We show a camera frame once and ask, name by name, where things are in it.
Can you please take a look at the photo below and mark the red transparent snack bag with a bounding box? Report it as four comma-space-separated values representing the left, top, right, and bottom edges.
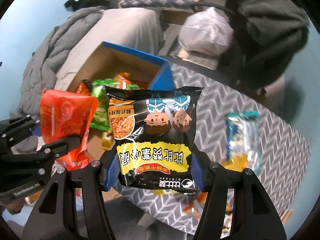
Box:
40, 89, 99, 171

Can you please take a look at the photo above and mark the long gold snack pack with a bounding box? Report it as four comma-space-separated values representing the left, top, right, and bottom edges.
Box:
101, 131, 114, 151

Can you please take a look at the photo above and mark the small orange striped snack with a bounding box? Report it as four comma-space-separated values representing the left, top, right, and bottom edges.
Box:
183, 192, 207, 217

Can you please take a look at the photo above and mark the orange octopus chip bag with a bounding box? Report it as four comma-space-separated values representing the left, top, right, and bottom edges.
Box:
75, 79, 93, 96

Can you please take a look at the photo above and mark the teal silver snack bag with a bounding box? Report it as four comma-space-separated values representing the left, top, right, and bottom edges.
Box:
226, 111, 260, 173

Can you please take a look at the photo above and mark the orange green snack bag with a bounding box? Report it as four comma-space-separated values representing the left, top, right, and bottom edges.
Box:
114, 72, 149, 90

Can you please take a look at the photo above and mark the black yellow noodle snack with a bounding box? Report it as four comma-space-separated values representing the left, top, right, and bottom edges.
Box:
104, 86, 202, 195

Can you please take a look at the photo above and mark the grey quilted duvet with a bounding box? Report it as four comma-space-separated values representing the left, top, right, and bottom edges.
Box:
17, 7, 103, 116

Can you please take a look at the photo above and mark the blue cardboard box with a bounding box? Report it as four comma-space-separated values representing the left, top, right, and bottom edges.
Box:
66, 42, 175, 159

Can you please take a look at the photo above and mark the bed with grey sheet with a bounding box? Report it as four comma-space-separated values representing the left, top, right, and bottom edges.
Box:
54, 8, 164, 90

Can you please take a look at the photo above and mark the black clothes pile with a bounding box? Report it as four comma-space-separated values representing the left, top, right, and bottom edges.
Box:
64, 0, 110, 11

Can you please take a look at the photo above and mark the black office chair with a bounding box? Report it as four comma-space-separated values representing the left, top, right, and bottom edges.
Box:
168, 2, 298, 90

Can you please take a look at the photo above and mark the grey checked seat cushion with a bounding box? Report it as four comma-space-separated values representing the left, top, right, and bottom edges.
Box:
169, 43, 219, 70

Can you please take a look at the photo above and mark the white plastic bag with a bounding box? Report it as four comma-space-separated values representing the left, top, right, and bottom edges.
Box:
178, 7, 234, 56

